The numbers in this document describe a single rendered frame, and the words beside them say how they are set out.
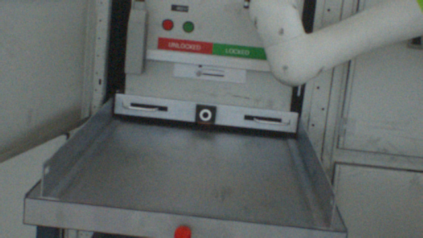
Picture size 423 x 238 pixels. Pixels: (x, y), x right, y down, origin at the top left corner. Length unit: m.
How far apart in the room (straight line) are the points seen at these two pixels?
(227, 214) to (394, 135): 0.79
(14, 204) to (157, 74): 0.58
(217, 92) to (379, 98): 0.46
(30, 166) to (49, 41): 0.45
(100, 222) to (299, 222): 0.38
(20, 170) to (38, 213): 0.72
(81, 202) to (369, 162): 0.97
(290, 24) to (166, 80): 0.57
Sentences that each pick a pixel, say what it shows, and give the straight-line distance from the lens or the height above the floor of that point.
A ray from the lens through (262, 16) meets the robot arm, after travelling 1.47.
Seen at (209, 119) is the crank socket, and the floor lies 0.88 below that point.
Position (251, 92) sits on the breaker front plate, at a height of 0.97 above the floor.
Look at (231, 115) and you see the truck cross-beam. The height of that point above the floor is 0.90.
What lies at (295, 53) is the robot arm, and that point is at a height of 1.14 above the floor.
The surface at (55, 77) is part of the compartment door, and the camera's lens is 1.76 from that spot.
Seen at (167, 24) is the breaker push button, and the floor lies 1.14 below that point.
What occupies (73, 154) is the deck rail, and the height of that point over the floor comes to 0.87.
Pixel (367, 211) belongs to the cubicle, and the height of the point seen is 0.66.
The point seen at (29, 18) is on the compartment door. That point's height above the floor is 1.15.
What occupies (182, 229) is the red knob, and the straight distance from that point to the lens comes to 1.22.
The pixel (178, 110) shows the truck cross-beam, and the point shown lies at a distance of 1.93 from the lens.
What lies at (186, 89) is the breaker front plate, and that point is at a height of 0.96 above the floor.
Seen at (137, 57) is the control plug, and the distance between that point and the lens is 1.82.
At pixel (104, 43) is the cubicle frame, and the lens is 1.90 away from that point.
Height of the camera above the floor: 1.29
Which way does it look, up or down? 12 degrees down
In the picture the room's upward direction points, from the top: 6 degrees clockwise
